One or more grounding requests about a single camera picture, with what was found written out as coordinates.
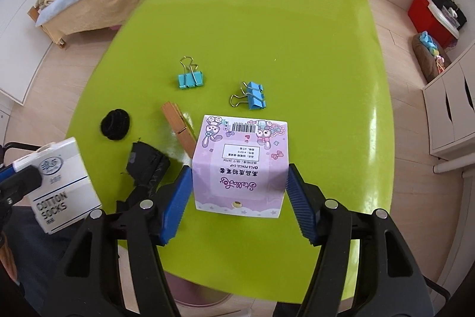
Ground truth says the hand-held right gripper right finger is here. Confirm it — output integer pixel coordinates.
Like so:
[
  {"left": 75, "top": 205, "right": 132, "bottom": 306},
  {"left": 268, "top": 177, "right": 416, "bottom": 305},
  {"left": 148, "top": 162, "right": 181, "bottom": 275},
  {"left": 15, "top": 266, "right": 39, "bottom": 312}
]
[{"left": 287, "top": 163, "right": 436, "bottom": 317}]

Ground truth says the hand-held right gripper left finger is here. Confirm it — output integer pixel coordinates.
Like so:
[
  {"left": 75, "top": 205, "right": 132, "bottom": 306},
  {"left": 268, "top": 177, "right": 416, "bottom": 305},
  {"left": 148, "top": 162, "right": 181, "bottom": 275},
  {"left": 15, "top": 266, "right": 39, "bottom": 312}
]
[{"left": 48, "top": 165, "right": 194, "bottom": 317}]

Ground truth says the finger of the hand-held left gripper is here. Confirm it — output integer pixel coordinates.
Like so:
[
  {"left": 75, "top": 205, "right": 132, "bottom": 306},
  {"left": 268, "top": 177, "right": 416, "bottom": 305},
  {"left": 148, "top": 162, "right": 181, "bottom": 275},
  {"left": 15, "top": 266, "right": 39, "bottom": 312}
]
[
  {"left": 0, "top": 141, "right": 57, "bottom": 155},
  {"left": 0, "top": 165, "right": 42, "bottom": 208}
]

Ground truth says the white socks box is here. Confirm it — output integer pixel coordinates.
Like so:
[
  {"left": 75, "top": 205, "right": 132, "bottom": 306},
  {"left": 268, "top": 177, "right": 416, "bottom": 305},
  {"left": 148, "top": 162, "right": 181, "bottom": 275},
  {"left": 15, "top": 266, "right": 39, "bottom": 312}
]
[{"left": 13, "top": 138, "right": 103, "bottom": 234}]

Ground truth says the black cloth scrap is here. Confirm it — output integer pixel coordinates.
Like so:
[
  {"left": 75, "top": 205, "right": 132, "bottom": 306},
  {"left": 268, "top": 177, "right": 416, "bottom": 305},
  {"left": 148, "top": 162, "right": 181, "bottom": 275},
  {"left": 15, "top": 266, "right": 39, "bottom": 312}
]
[{"left": 115, "top": 140, "right": 172, "bottom": 214}]

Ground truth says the pink printed cardboard box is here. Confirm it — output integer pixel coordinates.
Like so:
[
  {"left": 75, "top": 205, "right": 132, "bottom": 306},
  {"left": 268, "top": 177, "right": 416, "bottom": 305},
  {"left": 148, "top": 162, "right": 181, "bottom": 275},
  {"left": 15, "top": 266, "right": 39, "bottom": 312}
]
[{"left": 192, "top": 114, "right": 289, "bottom": 218}]

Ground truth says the wooden clothespin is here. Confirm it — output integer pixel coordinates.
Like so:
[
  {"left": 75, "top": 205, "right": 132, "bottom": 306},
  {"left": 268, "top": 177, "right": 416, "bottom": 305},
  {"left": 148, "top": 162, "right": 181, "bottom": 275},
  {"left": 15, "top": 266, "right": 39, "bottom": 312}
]
[{"left": 161, "top": 100, "right": 197, "bottom": 159}]

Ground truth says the black hair tie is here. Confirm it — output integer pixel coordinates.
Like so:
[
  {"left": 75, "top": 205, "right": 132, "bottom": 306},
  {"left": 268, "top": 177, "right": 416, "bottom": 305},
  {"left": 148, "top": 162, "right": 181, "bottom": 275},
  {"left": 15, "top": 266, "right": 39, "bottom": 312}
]
[{"left": 99, "top": 108, "right": 132, "bottom": 142}]

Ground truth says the pink trash bin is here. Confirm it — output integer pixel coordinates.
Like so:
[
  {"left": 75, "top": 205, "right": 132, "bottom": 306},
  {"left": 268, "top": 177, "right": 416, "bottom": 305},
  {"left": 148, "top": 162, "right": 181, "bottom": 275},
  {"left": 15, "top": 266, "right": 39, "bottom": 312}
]
[{"left": 163, "top": 269, "right": 231, "bottom": 317}]

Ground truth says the blue binder clip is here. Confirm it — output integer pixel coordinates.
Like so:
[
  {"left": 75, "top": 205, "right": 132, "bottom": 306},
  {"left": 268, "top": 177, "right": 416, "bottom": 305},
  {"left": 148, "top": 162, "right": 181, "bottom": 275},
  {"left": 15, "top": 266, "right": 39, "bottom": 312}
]
[
  {"left": 229, "top": 81, "right": 267, "bottom": 111},
  {"left": 176, "top": 56, "right": 205, "bottom": 89}
]

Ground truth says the person's left leg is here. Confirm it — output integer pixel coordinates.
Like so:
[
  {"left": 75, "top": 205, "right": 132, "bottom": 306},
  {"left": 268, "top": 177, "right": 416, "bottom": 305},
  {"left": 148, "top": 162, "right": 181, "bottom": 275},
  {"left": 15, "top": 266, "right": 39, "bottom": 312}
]
[{"left": 0, "top": 205, "right": 87, "bottom": 317}]

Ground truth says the white drawer cabinet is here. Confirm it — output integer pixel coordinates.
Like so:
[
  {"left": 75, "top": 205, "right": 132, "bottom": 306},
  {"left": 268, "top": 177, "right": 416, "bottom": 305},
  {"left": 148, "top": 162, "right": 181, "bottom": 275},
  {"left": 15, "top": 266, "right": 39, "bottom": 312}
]
[{"left": 422, "top": 42, "right": 475, "bottom": 160}]

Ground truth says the brown pet bed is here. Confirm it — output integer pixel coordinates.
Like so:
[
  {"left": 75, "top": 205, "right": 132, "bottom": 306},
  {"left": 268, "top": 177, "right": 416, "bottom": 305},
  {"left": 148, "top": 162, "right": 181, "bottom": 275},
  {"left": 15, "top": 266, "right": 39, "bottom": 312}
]
[{"left": 412, "top": 31, "right": 452, "bottom": 84}]

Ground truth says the red storage box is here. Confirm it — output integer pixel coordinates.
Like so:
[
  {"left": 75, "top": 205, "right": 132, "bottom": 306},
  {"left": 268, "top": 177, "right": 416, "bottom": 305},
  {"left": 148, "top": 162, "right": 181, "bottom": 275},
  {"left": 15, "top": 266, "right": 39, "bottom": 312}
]
[{"left": 407, "top": 0, "right": 461, "bottom": 49}]

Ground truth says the black fabric bag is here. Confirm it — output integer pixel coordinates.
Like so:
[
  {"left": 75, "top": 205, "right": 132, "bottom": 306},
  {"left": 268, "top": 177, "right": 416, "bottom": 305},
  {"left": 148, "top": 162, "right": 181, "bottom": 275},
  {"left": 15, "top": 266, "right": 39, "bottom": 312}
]
[{"left": 433, "top": 0, "right": 468, "bottom": 30}]

